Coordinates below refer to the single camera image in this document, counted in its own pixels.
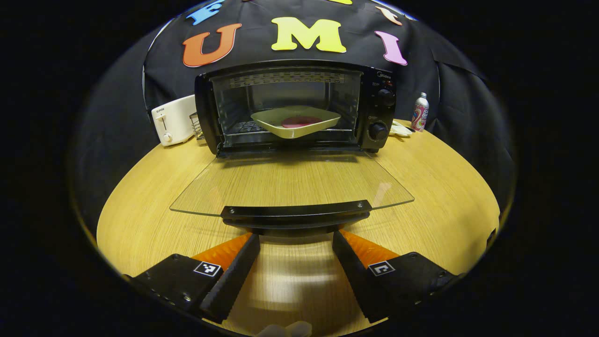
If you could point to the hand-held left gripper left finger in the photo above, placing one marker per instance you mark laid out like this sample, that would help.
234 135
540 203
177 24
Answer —
236 281

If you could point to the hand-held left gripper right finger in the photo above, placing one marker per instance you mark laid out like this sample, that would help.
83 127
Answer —
360 281

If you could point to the cream square plate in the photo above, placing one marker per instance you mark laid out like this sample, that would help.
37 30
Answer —
299 132

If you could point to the black electric oven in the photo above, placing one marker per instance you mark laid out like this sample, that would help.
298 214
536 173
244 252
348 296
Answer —
376 114

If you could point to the pink ham slice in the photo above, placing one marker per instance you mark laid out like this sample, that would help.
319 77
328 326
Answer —
299 121

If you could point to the white divided bean tray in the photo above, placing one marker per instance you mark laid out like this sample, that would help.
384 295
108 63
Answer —
400 130

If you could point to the white toaster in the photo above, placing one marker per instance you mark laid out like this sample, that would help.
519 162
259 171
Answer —
175 121

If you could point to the silver pink drink bottle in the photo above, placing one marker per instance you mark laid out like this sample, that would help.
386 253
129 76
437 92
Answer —
420 112

